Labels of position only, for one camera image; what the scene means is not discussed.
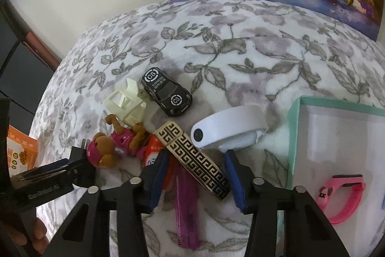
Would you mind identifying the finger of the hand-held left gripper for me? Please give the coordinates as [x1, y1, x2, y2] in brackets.
[10, 168, 74, 190]
[32, 158, 72, 175]

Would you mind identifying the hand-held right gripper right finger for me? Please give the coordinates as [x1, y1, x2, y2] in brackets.
[224, 150, 351, 257]

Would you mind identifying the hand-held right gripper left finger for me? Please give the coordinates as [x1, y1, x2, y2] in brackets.
[42, 150, 170, 257]

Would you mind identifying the red and white bottle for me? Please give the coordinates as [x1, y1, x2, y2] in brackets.
[141, 135, 175, 194]

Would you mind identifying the gold patterned lighter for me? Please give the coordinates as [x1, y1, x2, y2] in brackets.
[154, 121, 231, 202]

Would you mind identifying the purple lighter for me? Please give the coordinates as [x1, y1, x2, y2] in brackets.
[173, 165, 200, 250]

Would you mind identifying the pink toy dog figure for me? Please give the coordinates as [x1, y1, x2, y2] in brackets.
[87, 114, 148, 170]

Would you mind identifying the white wristband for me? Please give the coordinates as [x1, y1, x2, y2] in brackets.
[190, 105, 270, 151]

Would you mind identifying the cream toy chair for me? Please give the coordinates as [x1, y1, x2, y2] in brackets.
[104, 78, 148, 128]

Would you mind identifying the black toy car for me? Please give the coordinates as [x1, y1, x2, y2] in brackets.
[141, 67, 193, 117]

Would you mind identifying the teal cardboard box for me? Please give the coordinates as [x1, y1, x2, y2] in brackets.
[277, 96, 385, 257]

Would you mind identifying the pink wristband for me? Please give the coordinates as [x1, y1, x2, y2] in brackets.
[316, 174, 367, 224]

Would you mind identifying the person's left hand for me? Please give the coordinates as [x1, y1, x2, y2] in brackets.
[28, 216, 50, 254]

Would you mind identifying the orange snack packet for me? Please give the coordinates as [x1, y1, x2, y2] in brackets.
[6, 125, 38, 176]

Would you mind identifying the dark wooden cabinet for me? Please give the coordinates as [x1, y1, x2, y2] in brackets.
[0, 1, 62, 119]

